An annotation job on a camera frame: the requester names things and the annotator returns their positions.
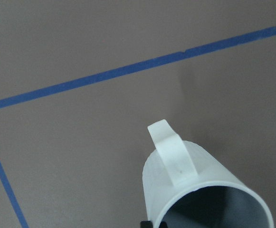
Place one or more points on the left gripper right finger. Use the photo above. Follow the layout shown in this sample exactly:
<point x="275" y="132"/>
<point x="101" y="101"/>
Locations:
<point x="163" y="225"/>

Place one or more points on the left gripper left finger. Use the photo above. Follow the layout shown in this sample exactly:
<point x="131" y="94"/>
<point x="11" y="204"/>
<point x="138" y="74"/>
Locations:
<point x="146" y="224"/>

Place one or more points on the white mug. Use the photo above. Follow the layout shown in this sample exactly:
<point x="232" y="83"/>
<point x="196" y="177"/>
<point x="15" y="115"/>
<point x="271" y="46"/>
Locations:
<point x="185" y="187"/>

